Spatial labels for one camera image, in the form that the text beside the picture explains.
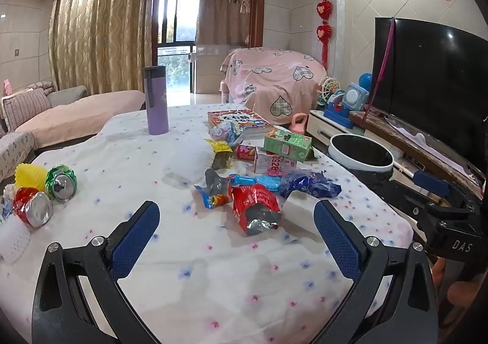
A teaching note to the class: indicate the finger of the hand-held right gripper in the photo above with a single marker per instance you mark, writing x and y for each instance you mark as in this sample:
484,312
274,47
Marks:
400,195
430,183

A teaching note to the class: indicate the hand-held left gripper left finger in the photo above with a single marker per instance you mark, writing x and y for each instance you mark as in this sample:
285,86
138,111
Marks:
139,237

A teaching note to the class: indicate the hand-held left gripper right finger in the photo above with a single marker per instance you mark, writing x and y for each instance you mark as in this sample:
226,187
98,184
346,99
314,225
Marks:
335,237

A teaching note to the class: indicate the white round trash bin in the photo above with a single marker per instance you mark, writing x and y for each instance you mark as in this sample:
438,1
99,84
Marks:
343,161

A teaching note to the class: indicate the light blue long wrapper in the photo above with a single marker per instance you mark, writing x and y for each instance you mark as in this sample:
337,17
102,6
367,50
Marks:
263,181

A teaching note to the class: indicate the green drink carton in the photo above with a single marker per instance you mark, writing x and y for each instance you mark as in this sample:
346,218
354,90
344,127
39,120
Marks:
286,144

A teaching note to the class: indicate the yellow snack wrapper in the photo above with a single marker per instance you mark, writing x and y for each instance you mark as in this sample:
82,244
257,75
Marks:
220,149

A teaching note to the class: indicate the person's right hand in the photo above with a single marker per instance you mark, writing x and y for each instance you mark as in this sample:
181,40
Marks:
459,292

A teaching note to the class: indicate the dark blue crumpled bag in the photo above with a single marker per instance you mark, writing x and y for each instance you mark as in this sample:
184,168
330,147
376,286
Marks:
305,184

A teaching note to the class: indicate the silver and blue wrapper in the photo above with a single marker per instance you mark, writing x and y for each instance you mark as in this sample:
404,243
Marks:
213,185

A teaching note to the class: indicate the red snack bag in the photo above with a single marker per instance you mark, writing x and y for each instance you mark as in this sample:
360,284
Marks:
251,203

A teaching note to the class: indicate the crushed green can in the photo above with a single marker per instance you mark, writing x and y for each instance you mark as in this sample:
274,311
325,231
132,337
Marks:
61,184

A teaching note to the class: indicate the white and pink carton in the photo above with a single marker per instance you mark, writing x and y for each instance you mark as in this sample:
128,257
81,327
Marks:
272,165

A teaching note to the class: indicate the white television stand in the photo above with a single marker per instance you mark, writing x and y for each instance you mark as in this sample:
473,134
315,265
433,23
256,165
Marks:
324,126

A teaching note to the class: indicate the blue toy playset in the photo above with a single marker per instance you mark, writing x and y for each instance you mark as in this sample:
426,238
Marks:
337,107

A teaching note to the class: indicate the black flat television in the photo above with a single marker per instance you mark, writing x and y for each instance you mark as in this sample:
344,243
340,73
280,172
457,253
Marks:
427,73

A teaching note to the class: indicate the crushed red can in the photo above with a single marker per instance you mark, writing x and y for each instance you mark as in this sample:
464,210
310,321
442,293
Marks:
32,208

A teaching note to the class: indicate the pink kettlebell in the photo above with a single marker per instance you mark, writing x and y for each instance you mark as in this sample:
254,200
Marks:
299,125

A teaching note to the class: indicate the blue spiky ball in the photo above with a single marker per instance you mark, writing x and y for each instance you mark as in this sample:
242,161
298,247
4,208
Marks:
365,81

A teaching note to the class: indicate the small red can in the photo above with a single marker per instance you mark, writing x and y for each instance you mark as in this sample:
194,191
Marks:
246,152

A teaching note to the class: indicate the white foam fruit net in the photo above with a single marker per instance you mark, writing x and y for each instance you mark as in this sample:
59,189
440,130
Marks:
13,243

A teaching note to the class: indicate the yellow foam fruit net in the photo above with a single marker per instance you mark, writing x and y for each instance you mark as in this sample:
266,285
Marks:
28,176

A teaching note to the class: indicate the magenta stick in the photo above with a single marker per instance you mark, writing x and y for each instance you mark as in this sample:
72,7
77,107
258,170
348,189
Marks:
382,62

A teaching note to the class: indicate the purple thermos bottle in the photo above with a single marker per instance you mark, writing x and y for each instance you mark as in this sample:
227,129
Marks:
156,107

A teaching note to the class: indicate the pastel crumpled wrapper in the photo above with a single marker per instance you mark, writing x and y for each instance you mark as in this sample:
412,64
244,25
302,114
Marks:
225,134

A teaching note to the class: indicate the crumpled white wrapper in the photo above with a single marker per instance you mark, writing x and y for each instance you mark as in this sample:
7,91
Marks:
5,205

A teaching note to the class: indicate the pink covered sofa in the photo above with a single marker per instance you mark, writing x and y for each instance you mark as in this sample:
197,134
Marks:
84,111

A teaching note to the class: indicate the colourful children's book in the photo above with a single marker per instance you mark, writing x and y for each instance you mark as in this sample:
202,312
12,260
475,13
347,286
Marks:
244,121

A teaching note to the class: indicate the pink heart print blanket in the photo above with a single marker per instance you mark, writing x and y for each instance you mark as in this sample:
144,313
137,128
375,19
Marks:
274,77

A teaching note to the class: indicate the striped pink pillow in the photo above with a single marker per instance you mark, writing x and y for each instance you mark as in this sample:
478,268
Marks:
24,107

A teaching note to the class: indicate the gold patterned curtain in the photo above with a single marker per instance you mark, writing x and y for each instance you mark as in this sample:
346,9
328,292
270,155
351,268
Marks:
103,31

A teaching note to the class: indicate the light blue toy camera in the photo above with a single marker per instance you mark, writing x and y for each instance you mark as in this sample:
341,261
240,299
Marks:
356,98

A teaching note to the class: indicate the red knot wall decoration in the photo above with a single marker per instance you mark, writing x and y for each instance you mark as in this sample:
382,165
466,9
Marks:
324,16

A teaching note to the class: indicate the brown wooden door frame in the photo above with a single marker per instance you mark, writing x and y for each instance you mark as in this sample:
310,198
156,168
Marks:
259,8

